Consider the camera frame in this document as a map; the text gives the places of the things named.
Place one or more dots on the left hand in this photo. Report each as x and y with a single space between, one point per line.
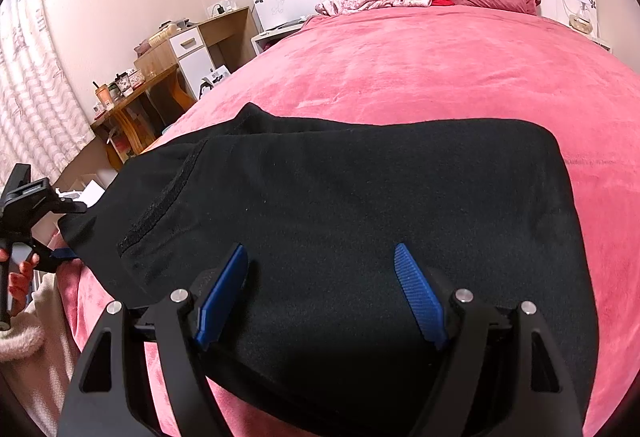
18 284

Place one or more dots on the pink floral cloth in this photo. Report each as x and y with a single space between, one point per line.
339 7

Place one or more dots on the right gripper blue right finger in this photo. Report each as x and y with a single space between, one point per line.
423 301

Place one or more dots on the glass perfume bottle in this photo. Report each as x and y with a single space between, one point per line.
580 20

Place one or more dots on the wooden desk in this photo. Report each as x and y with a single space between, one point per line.
136 121

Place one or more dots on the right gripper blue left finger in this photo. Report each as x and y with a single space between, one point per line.
214 292

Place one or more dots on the white drawer cabinet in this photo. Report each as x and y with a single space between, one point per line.
194 60

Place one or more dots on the white nightstand with flowers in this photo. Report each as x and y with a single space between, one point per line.
563 9

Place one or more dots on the black pants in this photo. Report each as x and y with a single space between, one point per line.
323 336

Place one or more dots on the pink bed blanket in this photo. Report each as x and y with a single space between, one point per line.
416 65

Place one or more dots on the left white nightstand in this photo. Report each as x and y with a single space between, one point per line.
268 38

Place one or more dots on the white fluffy sleeve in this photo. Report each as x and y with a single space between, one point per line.
38 356

